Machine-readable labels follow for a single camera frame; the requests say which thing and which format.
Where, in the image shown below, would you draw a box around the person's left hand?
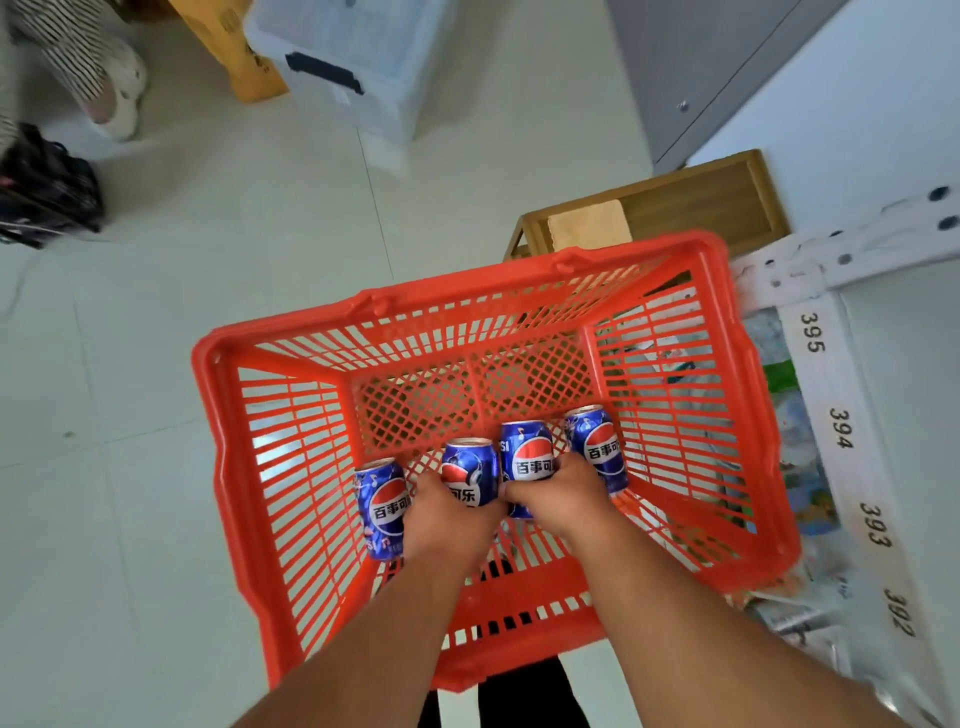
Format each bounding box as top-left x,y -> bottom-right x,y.
401,472 -> 511,575

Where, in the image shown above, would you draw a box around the person's right hand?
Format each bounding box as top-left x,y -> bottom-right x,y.
496,452 -> 620,553

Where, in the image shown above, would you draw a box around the blue Pepsi can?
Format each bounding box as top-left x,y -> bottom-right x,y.
352,457 -> 412,564
498,419 -> 558,521
438,437 -> 502,510
562,404 -> 631,498

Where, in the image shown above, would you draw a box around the red plastic shopping basket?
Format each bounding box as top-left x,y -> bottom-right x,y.
191,230 -> 804,695

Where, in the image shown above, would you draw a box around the person's right forearm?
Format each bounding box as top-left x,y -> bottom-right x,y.
566,506 -> 913,728

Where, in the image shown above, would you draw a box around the person's left forearm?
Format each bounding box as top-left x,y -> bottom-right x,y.
232,554 -> 489,728

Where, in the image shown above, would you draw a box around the person's black trouser leg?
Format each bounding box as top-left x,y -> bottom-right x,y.
416,652 -> 594,728

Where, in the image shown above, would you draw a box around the blue green packets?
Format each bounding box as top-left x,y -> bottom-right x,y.
738,307 -> 845,538

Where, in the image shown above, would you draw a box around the white metal storage rack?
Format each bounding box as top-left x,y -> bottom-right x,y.
731,179 -> 960,728

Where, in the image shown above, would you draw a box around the wooden stool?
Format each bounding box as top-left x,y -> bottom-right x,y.
503,148 -> 793,262

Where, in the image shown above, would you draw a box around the grey door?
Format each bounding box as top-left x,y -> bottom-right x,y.
603,0 -> 853,175

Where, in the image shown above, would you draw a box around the clear plastic storage box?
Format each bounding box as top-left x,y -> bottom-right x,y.
241,0 -> 460,148

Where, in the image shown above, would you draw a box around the black woven bag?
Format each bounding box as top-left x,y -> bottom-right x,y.
0,123 -> 106,250

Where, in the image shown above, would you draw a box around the yellow paper bag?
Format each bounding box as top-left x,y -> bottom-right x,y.
168,0 -> 290,104

